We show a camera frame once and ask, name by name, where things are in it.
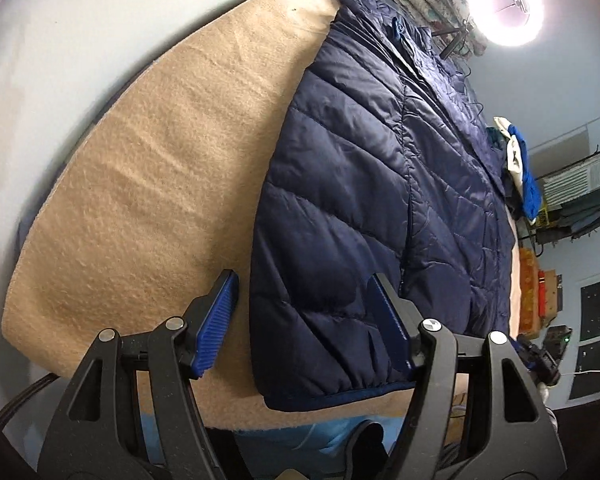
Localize navy blue puffer jacket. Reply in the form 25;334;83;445
249;0;514;412

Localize black metal clothes rack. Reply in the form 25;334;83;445
519;148;600;258

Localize dark green hanging clothes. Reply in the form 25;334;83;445
535;188;600;245

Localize orange floral cloth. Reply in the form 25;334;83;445
519;248;541;338

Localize wooden board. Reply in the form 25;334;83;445
542;270;558;327

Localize red book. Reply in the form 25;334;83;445
538;270;546;318

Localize beige fleece blanket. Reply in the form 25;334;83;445
2;0;412;430

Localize black light tripod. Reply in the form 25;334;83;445
431;0;530;60

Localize black cable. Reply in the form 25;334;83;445
0;372;62;424

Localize bright ring light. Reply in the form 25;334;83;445
466;0;545;48

